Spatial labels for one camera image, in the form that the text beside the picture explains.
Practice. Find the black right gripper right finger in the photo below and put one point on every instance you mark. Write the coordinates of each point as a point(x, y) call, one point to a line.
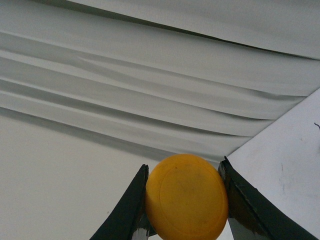
point(251, 215)

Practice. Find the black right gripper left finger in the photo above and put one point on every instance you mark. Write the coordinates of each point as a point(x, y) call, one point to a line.
point(128, 220)

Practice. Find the yellow push button switch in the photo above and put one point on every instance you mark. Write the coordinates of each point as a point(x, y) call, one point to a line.
point(186, 199)

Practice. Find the white pleated curtain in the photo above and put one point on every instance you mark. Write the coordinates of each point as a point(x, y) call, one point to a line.
point(159, 77)

